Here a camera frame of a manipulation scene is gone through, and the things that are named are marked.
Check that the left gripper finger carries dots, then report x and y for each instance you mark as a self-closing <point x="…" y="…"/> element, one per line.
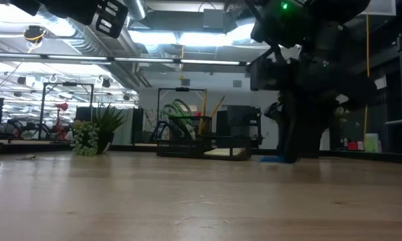
<point x="112" y="18"/>

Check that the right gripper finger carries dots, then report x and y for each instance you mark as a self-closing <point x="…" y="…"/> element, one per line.
<point x="283" y="134"/>
<point x="295" y="134"/>

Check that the blue eraser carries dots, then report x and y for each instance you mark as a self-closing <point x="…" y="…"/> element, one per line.
<point x="269" y="159"/>

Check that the yellow sticky note pad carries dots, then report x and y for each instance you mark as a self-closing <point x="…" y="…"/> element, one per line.
<point x="220" y="152"/>

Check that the yellow pencil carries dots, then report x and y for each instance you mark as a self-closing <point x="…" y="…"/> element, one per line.
<point x="204" y="103"/>
<point x="217" y="105"/>

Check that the black mesh desk organizer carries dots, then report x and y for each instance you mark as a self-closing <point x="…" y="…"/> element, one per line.
<point x="187" y="149"/>

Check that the black cabinet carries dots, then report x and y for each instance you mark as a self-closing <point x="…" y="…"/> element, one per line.
<point x="240" y="117"/>

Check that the small red box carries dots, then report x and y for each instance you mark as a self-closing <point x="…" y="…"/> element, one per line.
<point x="352" y="145"/>

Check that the long ceiling light strip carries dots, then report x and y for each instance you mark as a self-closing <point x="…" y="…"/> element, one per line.
<point x="154" y="60"/>

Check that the pale green box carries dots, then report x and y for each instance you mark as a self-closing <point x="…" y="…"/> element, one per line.
<point x="371" y="142"/>

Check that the succulent plant in dark pot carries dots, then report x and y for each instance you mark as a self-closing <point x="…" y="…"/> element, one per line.
<point x="107" y="124"/>

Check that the small grey scrap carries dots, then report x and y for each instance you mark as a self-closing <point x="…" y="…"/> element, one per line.
<point x="27" y="157"/>

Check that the background black robot station frame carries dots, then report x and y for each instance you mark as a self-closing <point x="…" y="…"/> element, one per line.
<point x="67" y="83"/>

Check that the background black frame with camera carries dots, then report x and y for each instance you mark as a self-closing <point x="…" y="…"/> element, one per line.
<point x="181" y="89"/>

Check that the black aluminium table frame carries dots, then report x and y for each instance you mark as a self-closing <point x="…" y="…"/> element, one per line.
<point x="36" y="148"/>

